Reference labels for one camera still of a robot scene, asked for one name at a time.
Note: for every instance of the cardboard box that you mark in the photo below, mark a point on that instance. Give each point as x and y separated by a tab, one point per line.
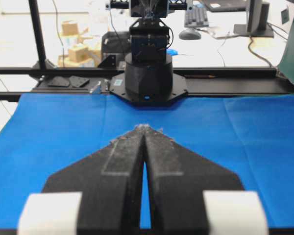
78	53
69	28

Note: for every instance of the blue table cloth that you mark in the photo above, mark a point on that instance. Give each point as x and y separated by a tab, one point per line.
253	136

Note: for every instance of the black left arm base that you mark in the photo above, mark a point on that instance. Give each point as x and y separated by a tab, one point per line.
149	84

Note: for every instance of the black monitor stand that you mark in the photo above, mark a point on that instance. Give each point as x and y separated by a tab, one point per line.
257	12

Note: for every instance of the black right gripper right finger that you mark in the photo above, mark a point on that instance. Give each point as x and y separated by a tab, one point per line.
192	195

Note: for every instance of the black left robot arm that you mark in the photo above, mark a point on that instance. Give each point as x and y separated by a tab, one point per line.
149	34

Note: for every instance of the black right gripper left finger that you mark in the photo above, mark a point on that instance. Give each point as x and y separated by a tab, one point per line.
97	195

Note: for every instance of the grey computer mouse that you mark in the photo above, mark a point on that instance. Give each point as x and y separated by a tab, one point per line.
190	34

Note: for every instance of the cardboard box upper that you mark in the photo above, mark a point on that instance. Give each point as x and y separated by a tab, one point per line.
69	28

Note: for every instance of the black keyboard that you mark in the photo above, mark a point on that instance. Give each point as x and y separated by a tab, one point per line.
197	17

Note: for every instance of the black metal frame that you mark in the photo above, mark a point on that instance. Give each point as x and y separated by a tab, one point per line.
201	82

